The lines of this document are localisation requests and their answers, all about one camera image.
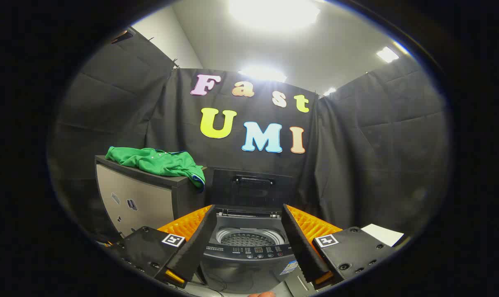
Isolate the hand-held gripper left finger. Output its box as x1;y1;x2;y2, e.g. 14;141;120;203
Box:
109;204;217;289

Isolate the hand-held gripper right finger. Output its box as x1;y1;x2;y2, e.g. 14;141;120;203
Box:
281;203;398;286

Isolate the grey washing machine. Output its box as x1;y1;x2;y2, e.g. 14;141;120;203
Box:
199;206;300;294

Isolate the dark washing machine lid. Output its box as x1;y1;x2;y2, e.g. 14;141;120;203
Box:
211;168;294;212

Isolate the green polo shirt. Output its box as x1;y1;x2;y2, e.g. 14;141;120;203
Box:
105;146;206;191

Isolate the grey cabinet with dark top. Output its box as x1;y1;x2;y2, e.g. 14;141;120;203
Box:
95;155;208;240

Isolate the oval ceiling light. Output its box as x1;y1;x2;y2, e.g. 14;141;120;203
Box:
239;66;287;83

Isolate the square ceiling light panel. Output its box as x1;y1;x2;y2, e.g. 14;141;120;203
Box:
376;46;400;64

